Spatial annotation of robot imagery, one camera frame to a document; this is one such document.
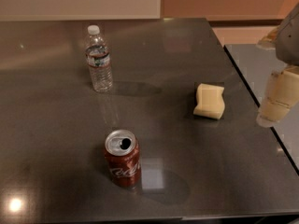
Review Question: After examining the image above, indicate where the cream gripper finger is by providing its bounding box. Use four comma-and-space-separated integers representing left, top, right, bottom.
256, 65, 299, 128
256, 27, 278, 50

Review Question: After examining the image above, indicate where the yellow sponge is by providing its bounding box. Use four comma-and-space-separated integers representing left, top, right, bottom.
193, 83, 225, 119

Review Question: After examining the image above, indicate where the grey side table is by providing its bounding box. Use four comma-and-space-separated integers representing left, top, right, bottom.
223, 44, 299, 173

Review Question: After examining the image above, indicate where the red cola can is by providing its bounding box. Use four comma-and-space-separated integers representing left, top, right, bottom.
105, 130, 141, 188

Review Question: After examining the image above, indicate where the clear plastic water bottle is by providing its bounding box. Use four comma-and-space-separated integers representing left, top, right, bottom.
85, 25, 113, 92

